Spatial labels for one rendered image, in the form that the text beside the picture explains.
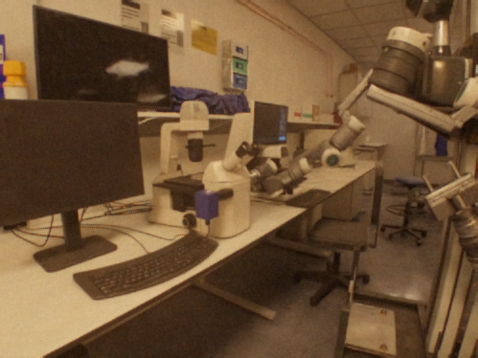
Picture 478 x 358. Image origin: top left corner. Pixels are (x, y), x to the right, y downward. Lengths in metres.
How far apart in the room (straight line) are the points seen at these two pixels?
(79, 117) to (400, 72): 0.97
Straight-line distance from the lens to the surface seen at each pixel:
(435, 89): 1.05
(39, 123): 0.96
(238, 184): 1.07
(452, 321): 1.31
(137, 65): 1.59
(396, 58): 0.88
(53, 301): 0.86
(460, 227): 0.90
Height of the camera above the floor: 1.18
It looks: 10 degrees down
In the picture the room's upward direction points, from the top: straight up
